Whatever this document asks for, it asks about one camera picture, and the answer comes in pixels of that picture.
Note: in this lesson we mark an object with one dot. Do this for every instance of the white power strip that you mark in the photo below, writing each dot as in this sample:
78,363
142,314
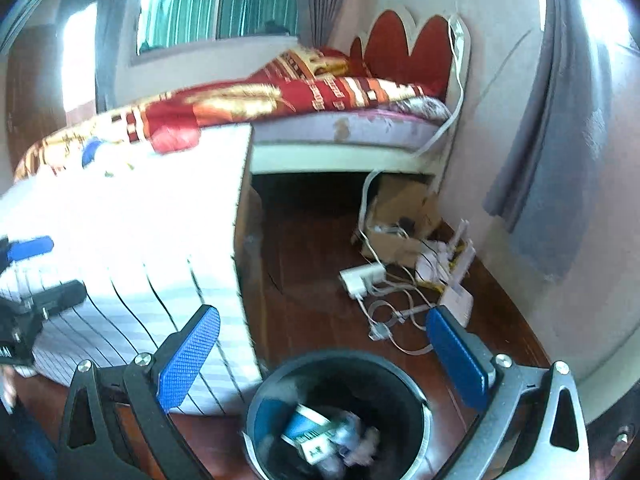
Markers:
362,280

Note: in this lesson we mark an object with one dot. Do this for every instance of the white bed frame red headboard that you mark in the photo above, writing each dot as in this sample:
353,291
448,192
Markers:
395,40

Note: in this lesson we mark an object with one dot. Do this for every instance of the grey curtain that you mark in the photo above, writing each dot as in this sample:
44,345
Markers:
322,5
107,50
550,160

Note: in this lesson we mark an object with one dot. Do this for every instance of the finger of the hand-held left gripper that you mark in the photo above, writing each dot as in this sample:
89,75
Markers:
32,247
57,297

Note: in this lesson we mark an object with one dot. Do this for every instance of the large window green curtain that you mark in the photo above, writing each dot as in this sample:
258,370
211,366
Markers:
180,10

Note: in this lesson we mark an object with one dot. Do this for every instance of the floral pillow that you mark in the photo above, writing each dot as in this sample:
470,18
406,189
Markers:
425,107

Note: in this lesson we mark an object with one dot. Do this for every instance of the white router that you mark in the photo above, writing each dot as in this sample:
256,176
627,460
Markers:
457,305

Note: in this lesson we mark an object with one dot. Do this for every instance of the person's left hand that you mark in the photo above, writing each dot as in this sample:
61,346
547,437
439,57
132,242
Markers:
7,387

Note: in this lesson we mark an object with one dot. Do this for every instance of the narrow bright window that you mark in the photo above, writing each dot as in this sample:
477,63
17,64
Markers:
80,55

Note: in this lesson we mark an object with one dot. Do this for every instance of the bright side window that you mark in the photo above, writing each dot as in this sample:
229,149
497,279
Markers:
615,20

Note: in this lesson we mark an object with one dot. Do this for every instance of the brown wooden door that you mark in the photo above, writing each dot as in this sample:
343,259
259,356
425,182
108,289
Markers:
35,90

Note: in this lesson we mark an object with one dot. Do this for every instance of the brown cardboard piece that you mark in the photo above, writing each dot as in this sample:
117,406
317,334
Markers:
395,250

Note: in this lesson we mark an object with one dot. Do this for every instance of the pale purple mattress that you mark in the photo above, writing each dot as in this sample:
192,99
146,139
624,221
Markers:
310,127

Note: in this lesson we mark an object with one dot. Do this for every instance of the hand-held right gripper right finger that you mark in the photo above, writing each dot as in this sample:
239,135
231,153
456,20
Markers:
457,355

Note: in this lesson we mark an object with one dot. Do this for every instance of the red yellow printed blanket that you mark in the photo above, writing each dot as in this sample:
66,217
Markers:
250,105

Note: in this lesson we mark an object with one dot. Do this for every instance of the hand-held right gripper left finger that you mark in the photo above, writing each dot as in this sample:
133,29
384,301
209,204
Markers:
187,355

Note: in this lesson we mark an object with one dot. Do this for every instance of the black trash bin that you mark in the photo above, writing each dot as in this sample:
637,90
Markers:
385,400

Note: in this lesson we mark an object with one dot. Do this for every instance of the white checkered tablecloth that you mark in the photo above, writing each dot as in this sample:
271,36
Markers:
150,240

